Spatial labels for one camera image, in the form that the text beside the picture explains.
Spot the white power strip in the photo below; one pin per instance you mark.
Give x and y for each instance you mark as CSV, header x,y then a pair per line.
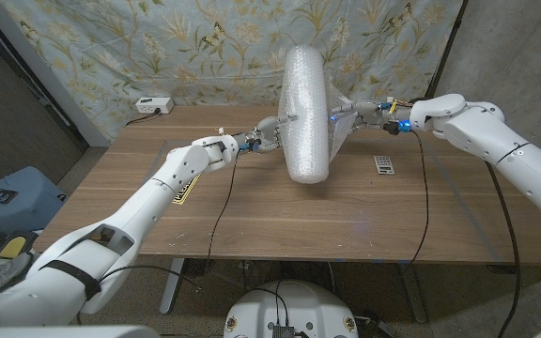
x,y
154,105

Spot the small grey calculator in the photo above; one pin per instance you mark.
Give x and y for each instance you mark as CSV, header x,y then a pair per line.
x,y
384,165

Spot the yellow new driver bumper sticker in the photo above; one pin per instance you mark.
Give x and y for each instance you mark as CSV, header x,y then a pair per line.
x,y
187,192

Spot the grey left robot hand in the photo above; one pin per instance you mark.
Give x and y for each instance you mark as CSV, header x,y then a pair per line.
x,y
266,136

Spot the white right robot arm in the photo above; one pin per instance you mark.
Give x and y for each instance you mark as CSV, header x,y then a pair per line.
x,y
500,145

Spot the white table leg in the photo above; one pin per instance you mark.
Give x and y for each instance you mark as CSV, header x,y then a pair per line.
x,y
172,291

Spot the grey table leg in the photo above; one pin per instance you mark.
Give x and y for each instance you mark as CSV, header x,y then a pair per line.
x,y
413,296

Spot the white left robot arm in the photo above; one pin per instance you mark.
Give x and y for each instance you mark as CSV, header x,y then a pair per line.
x,y
125,230

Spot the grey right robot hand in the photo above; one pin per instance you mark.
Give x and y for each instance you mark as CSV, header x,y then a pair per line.
x,y
369,115

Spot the yellow and black pad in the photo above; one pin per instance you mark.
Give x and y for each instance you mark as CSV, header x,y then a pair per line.
x,y
3,246

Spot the floral printed backdrop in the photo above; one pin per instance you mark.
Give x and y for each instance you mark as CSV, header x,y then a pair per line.
x,y
205,47

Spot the black backdrop stand pole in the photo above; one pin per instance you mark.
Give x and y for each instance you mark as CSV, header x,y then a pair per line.
x,y
442,56

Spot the clear bubble wrap roll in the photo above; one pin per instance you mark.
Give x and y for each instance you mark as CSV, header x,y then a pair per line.
x,y
303,117

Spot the blue plastic storage bin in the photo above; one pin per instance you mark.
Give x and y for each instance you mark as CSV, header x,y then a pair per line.
x,y
26,206

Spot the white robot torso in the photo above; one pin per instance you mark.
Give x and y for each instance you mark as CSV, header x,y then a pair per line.
x,y
294,305

